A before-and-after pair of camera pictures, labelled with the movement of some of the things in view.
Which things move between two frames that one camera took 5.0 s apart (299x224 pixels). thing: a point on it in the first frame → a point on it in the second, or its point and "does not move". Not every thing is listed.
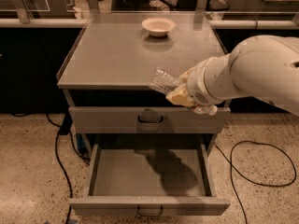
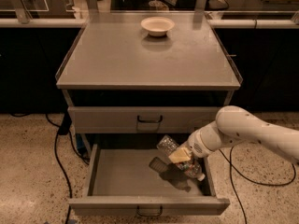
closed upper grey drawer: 148,119 does not move
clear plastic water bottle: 163,81 → 192,167
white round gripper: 196,84 → 196,146
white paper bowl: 158,26 does not move
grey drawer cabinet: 107,71 does not move
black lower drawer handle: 149,215 does not move
